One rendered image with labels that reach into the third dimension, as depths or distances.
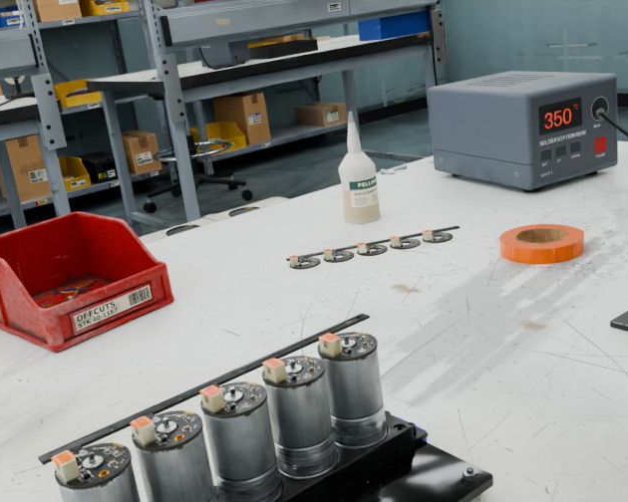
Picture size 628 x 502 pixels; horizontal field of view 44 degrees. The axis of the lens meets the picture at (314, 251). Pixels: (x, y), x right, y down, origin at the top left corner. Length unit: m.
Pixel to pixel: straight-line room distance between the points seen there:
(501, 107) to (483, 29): 5.59
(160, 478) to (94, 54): 4.71
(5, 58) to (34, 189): 1.89
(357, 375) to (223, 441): 0.06
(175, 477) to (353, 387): 0.08
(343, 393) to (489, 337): 0.16
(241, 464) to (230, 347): 0.20
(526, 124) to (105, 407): 0.45
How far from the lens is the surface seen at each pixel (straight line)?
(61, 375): 0.51
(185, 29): 2.82
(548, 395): 0.41
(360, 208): 0.71
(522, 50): 6.12
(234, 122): 5.04
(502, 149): 0.76
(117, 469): 0.27
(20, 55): 2.60
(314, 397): 0.30
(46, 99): 2.65
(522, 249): 0.58
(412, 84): 6.36
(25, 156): 4.38
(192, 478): 0.29
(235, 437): 0.29
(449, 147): 0.83
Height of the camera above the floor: 0.95
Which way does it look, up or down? 18 degrees down
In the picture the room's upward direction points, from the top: 8 degrees counter-clockwise
